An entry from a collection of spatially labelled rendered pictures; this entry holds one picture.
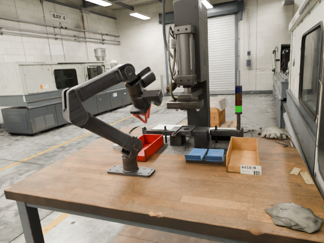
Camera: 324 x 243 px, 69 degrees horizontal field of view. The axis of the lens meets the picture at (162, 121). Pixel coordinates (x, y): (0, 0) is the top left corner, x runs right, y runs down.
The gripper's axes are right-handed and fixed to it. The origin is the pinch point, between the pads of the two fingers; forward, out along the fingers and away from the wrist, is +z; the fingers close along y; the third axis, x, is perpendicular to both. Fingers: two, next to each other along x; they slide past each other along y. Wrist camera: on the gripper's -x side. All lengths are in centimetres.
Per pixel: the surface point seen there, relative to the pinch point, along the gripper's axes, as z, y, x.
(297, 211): 2, -36, -56
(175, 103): 7.9, 20.7, -7.3
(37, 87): 152, 280, 418
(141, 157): 14.5, -10.7, 3.3
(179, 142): 26.7, 9.9, -8.0
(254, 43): 392, 864, -60
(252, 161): 20.6, -5.3, -44.8
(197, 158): 14.4, -9.6, -22.8
